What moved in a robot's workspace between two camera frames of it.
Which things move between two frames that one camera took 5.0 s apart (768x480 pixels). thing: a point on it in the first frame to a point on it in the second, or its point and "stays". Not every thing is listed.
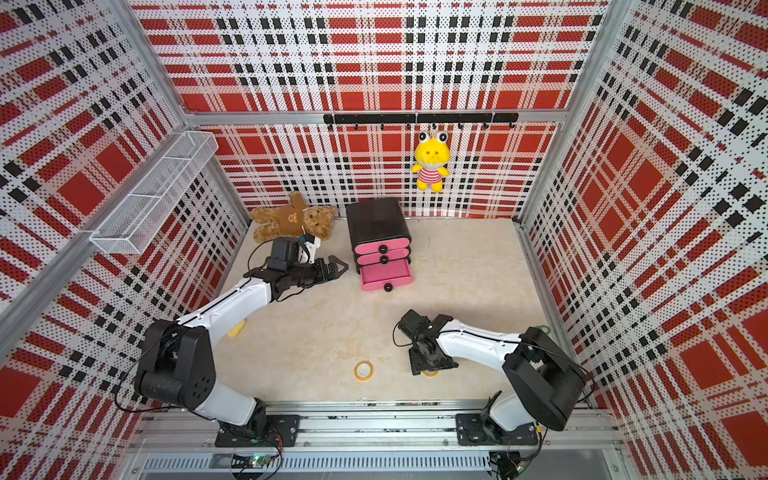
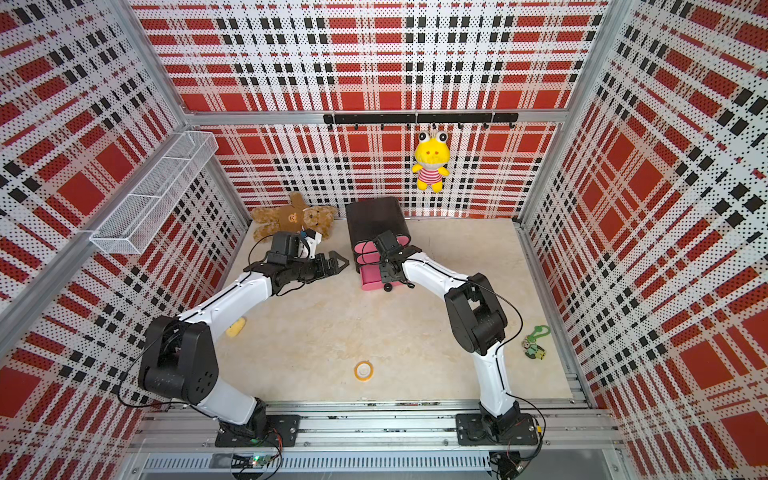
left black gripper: (323, 275) stays
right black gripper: (417, 364) to (385, 273)
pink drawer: (386, 276) stays
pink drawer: (381, 257) stays
